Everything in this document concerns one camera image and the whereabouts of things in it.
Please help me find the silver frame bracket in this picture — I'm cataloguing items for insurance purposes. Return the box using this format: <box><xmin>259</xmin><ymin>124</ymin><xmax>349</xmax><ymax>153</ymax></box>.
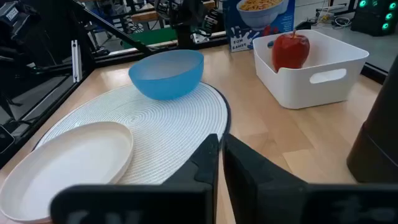
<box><xmin>70</xmin><ymin>39</ymin><xmax>83</xmax><ymax>83</ymax></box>

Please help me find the red apple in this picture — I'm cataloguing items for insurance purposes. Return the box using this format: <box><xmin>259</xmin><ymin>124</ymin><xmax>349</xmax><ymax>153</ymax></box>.
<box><xmin>272</xmin><ymin>30</ymin><xmax>311</xmax><ymax>73</ymax></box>

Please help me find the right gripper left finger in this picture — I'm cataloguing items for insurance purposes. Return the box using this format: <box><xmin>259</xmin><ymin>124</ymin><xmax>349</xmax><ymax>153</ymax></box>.
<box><xmin>49</xmin><ymin>133</ymin><xmax>220</xmax><ymax>224</ymax></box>

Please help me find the white coiled floor cable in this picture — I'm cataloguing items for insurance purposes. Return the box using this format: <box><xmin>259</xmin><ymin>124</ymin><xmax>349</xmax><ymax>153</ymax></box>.
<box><xmin>333</xmin><ymin>16</ymin><xmax>352</xmax><ymax>29</ymax></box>

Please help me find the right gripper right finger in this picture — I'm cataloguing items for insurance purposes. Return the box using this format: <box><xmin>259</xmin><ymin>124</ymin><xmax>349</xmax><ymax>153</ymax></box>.
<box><xmin>222</xmin><ymin>133</ymin><xmax>398</xmax><ymax>224</ymax></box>

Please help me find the white plastic bin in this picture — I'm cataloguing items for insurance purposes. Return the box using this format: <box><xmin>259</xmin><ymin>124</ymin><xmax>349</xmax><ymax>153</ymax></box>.
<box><xmin>252</xmin><ymin>29</ymin><xmax>370</xmax><ymax>110</ymax></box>

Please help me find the black toaster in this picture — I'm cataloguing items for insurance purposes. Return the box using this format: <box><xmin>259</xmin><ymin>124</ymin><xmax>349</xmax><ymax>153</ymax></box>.
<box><xmin>346</xmin><ymin>55</ymin><xmax>398</xmax><ymax>184</ymax></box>

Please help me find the blue plastic bowl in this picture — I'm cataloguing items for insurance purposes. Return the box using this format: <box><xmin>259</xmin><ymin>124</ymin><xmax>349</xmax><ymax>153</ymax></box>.
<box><xmin>128</xmin><ymin>49</ymin><xmax>205</xmax><ymax>101</ymax></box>

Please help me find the computer tower with green lights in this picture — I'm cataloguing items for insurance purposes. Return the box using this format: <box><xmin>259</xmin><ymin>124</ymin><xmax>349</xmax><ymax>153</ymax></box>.
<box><xmin>351</xmin><ymin>0</ymin><xmax>398</xmax><ymax>37</ymax></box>

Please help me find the cream round plate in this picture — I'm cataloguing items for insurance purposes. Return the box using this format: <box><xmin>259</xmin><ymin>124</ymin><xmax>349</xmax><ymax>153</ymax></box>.
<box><xmin>0</xmin><ymin>121</ymin><xmax>134</xmax><ymax>223</ymax></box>

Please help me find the white round woven placemat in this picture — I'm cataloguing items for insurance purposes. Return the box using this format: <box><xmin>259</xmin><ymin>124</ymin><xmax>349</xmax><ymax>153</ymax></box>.
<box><xmin>32</xmin><ymin>81</ymin><xmax>231</xmax><ymax>186</ymax></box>

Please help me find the blue cereal box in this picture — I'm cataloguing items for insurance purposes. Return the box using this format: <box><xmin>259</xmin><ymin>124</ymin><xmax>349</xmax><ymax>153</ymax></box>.
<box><xmin>222</xmin><ymin>0</ymin><xmax>296</xmax><ymax>53</ymax></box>

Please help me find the green floor mat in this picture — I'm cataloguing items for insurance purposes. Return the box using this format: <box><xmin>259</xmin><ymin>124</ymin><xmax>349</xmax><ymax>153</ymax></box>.
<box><xmin>123</xmin><ymin>27</ymin><xmax>178</xmax><ymax>50</ymax></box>

